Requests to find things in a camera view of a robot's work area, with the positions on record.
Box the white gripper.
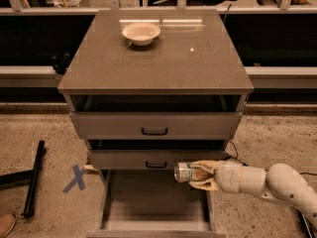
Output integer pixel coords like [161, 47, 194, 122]
[189, 160, 243, 193]

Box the green 7up can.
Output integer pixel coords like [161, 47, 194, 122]
[174, 163, 207, 182]

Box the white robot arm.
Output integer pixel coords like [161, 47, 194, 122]
[187, 161, 317, 228]

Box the bottom grey drawer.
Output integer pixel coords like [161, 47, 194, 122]
[86, 170, 226, 238]

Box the grey drawer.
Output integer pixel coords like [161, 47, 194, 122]
[86, 170, 226, 238]
[87, 140, 226, 170]
[68, 94, 244, 141]

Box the middle grey drawer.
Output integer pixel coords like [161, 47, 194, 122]
[87, 140, 226, 170]

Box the grey drawer cabinet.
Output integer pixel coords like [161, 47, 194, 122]
[57, 9, 255, 171]

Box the top grey drawer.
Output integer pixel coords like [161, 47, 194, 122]
[68, 94, 244, 141]

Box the black stand right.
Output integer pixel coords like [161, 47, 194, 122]
[297, 212, 316, 238]

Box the black stand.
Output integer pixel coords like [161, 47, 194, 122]
[0, 140, 46, 218]
[297, 212, 316, 238]

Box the blue tape cross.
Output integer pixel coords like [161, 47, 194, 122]
[62, 165, 86, 193]

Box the white bowl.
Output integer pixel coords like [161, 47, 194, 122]
[122, 22, 160, 47]

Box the black stand left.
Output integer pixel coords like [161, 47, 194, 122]
[0, 140, 46, 218]

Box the brown shoe tip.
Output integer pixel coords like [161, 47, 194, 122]
[0, 213, 16, 238]

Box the black floor cable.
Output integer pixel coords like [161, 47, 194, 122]
[224, 140, 317, 177]

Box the black middle drawer handle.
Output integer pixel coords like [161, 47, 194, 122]
[146, 162, 167, 169]

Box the black drawer handle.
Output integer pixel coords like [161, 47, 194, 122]
[146, 162, 167, 169]
[142, 127, 168, 136]

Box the black top drawer handle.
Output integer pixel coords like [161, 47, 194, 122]
[142, 127, 168, 136]

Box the black clamp on rail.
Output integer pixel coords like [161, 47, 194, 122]
[52, 53, 70, 74]

